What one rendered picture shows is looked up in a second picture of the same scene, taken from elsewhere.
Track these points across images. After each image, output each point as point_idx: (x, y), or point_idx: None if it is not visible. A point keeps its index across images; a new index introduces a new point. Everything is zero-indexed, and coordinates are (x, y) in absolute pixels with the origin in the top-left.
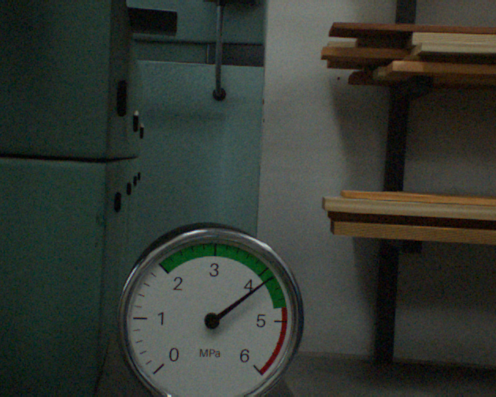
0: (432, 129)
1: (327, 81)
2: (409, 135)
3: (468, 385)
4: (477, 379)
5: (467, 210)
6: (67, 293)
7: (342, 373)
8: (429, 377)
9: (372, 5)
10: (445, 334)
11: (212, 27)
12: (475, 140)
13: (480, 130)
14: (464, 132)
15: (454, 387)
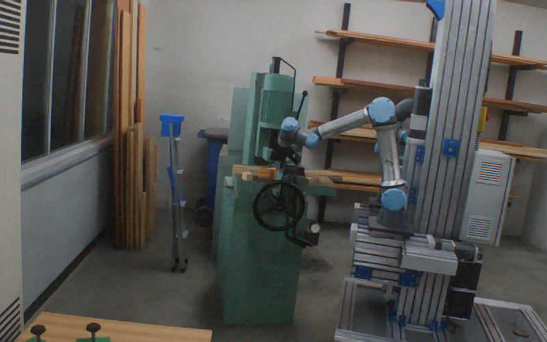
0: (341, 147)
1: (308, 129)
2: (333, 148)
3: (345, 229)
4: (348, 227)
5: (348, 179)
6: (303, 224)
7: (307, 225)
8: (334, 226)
9: (324, 105)
10: (340, 213)
11: None
12: (354, 151)
13: (356, 148)
14: (351, 148)
15: (341, 230)
